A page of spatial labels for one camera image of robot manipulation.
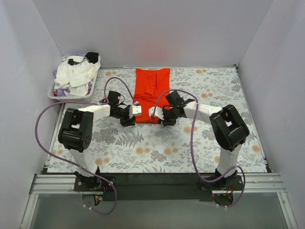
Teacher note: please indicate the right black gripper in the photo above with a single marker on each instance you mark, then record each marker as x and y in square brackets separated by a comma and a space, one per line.
[166, 119]

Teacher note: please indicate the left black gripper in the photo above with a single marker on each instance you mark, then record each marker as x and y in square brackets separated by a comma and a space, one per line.
[128, 119]

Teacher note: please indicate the orange t shirt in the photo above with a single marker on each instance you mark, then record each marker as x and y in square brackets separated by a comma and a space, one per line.
[150, 84]

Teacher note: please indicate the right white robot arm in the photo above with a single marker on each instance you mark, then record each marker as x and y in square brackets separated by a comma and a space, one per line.
[230, 132]

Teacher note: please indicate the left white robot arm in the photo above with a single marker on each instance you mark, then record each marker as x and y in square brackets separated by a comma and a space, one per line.
[76, 133]

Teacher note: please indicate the floral table mat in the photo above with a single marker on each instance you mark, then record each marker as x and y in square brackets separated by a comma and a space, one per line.
[188, 145]

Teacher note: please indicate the white laundry basket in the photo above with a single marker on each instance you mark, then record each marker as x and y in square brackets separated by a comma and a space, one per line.
[74, 95]

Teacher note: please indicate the white t shirt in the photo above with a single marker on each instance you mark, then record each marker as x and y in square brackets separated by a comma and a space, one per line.
[75, 75]

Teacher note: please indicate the black garment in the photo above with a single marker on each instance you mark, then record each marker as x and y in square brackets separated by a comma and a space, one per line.
[92, 57]

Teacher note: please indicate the purple garment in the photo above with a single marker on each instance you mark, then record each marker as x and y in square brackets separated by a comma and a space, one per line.
[82, 90]

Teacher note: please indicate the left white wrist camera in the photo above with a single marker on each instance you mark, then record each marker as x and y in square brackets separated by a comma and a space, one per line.
[135, 110]

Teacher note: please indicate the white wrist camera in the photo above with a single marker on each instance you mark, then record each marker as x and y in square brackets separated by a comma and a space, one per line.
[135, 110]
[156, 113]

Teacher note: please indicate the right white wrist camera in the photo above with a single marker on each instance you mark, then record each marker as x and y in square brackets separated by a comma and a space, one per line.
[156, 113]

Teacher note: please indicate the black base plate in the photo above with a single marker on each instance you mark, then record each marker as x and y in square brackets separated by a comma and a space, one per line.
[155, 186]

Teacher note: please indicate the aluminium frame rail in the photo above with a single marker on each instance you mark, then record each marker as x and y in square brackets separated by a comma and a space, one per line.
[53, 184]

